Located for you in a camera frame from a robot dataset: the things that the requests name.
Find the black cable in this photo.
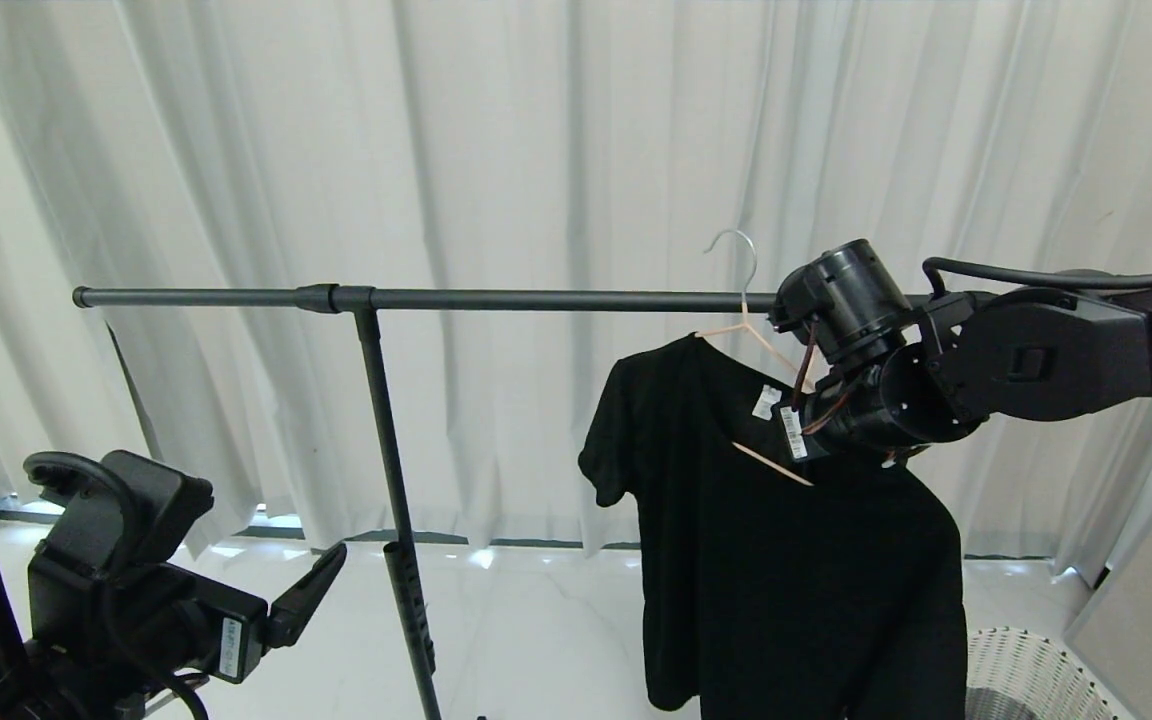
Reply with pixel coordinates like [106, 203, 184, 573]
[921, 256, 1152, 298]
[24, 452, 209, 720]

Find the window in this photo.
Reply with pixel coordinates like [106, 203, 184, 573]
[0, 498, 309, 543]

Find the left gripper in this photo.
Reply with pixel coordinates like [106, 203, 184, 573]
[31, 543, 348, 701]

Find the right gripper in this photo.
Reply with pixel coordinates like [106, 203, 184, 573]
[781, 345, 979, 463]

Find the pink clothes hanger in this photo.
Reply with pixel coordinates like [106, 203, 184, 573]
[694, 229, 817, 489]

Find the white curtain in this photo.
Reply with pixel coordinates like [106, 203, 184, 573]
[0, 0, 1152, 591]

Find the black clothes rack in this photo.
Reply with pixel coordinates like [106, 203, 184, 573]
[73, 283, 782, 720]

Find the black garment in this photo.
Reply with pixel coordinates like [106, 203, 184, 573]
[578, 333, 969, 720]

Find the white laundry basket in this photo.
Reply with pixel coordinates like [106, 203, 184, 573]
[964, 626, 1105, 720]

